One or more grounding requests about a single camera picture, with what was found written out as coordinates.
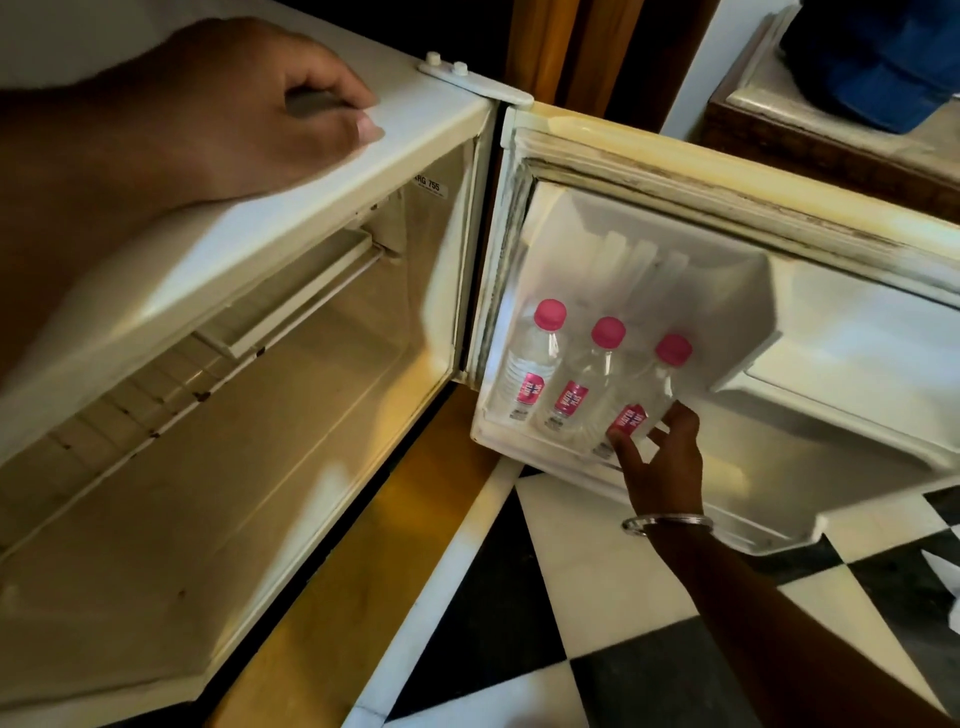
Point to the person's left thumb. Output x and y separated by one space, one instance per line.
341 139

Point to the wooden bench with marble top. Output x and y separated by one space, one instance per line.
817 150

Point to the person's right hand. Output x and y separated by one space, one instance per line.
664 476

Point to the person's right forearm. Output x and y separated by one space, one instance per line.
772 637

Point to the white fridge inner shelf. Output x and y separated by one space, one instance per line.
300 296

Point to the white mini fridge door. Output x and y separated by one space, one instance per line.
825 360

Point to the person's left forearm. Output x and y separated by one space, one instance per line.
60 210

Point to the person's left hand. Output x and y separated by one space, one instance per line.
225 112

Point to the clear pink-capped water bottle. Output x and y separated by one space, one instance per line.
645 397
532 367
581 386

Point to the white sticker label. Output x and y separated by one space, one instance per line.
430 188

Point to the orange curtain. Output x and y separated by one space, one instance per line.
574 49

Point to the silver bangle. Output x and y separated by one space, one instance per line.
667 520

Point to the blue bag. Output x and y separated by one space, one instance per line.
877 60

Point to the white fridge door hinge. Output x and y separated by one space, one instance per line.
472 81

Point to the white mini fridge body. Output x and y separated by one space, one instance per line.
285 420

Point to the person's right thumb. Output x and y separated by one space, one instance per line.
622 457

